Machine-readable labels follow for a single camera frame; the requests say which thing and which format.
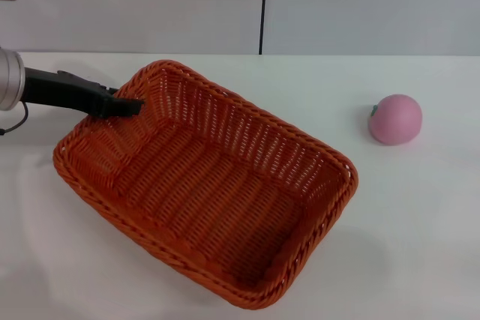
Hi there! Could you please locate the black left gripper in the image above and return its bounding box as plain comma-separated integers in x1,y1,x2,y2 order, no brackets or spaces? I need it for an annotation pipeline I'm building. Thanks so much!
21,67,146,118

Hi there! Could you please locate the orange woven plastic basket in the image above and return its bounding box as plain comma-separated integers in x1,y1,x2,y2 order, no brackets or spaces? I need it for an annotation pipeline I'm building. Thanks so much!
52,59,360,312

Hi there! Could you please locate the pink peach toy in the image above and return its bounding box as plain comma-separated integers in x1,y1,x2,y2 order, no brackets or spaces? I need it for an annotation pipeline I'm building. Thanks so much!
367,93,424,146

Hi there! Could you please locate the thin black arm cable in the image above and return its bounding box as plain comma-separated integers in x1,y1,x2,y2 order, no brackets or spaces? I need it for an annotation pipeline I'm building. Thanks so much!
0,101,30,136

